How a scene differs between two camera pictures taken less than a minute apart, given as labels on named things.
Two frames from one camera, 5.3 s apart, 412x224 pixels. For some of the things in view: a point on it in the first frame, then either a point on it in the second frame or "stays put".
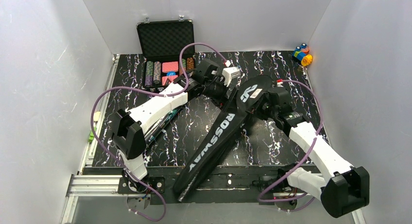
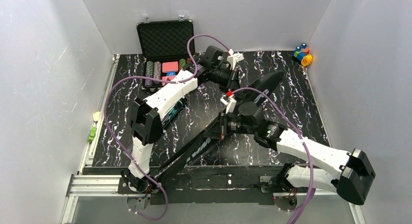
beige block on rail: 96,115 stays put
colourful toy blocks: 300,55 stays put
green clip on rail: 91,136 stays put
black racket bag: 219,139 to 250,94
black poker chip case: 162,42 stays put
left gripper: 223,95 to 232,77
